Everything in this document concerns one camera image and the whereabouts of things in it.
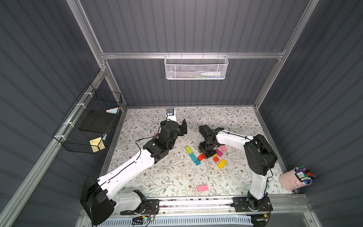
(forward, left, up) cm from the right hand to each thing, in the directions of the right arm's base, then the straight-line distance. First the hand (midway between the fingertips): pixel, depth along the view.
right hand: (199, 155), depth 90 cm
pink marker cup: (-17, -48, +5) cm, 51 cm away
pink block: (+5, -17, -1) cm, 18 cm away
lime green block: (+5, +6, -2) cm, 8 cm away
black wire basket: (-5, +62, +28) cm, 68 cm away
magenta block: (+3, -14, -2) cm, 14 cm away
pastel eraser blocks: (+16, +51, +25) cm, 59 cm away
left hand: (+6, +12, +27) cm, 30 cm away
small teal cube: (-4, +1, -2) cm, 5 cm away
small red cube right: (-1, -11, -3) cm, 12 cm away
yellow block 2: (-5, -14, -2) cm, 15 cm away
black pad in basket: (+6, +55, +27) cm, 62 cm away
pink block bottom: (-19, -1, -3) cm, 19 cm away
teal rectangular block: (-1, +4, -2) cm, 4 cm away
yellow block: (0, -11, -1) cm, 11 cm away
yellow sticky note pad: (-11, +46, +32) cm, 57 cm away
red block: (-1, -2, -1) cm, 2 cm away
